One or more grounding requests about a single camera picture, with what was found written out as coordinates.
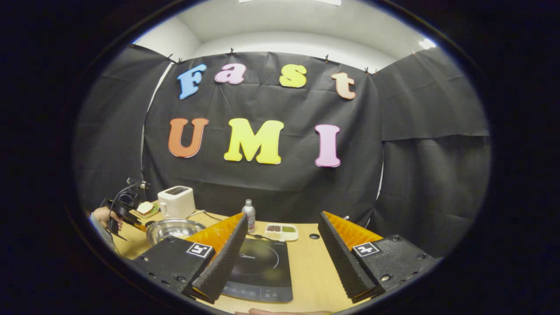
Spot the white toaster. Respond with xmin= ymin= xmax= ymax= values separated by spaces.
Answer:
xmin=157 ymin=186 xmax=196 ymax=219

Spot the green plate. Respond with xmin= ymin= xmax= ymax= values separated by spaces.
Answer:
xmin=133 ymin=202 xmax=159 ymax=218

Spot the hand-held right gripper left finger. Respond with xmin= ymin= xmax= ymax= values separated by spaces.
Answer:
xmin=131 ymin=213 xmax=249 ymax=304

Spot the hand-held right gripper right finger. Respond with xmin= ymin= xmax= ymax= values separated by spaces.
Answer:
xmin=318 ymin=211 xmax=440 ymax=303

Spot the white divided bean tray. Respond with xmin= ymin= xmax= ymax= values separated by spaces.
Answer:
xmin=265 ymin=224 xmax=299 ymax=242

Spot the steel pot with beans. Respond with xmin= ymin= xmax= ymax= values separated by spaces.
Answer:
xmin=146 ymin=218 xmax=206 ymax=245

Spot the silver drink bottle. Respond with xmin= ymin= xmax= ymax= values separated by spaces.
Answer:
xmin=242 ymin=199 xmax=256 ymax=234

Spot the large ceiling light panel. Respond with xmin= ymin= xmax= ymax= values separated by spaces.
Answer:
xmin=238 ymin=0 xmax=342 ymax=7

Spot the black induction cooktop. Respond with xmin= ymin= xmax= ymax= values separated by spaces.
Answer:
xmin=221 ymin=238 xmax=294 ymax=303

